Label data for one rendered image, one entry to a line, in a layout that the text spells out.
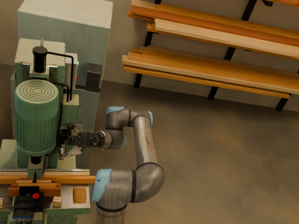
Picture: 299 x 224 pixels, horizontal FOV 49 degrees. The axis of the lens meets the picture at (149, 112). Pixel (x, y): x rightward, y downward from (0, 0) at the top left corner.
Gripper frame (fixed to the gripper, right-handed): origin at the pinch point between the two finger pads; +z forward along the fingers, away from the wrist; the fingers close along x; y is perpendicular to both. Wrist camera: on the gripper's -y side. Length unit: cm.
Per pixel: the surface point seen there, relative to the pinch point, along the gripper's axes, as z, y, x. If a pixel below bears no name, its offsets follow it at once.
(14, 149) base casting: -22, -66, 7
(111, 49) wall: -191, -136, -105
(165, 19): -164, -48, -117
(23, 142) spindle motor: 10.6, -13.7, 1.7
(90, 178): -32.7, -13.8, 20.8
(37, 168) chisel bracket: -4.1, -22.2, 14.6
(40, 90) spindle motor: 13.1, -1.0, -19.7
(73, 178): -25.6, -19.6, 21.0
